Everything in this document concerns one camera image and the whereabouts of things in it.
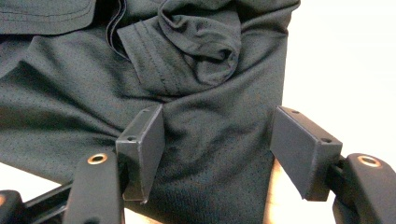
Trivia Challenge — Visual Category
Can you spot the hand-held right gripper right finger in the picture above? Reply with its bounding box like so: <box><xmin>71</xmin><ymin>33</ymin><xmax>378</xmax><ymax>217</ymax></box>
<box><xmin>269</xmin><ymin>105</ymin><xmax>396</xmax><ymax>224</ymax></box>

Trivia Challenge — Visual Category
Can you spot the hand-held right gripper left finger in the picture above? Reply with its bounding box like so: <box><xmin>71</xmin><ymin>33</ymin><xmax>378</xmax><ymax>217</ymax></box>
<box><xmin>63</xmin><ymin>104</ymin><xmax>165</xmax><ymax>224</ymax></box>

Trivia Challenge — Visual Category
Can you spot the dark grey mesh shirt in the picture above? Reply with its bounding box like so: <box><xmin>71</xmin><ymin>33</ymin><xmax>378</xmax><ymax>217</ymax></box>
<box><xmin>0</xmin><ymin>0</ymin><xmax>302</xmax><ymax>224</ymax></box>

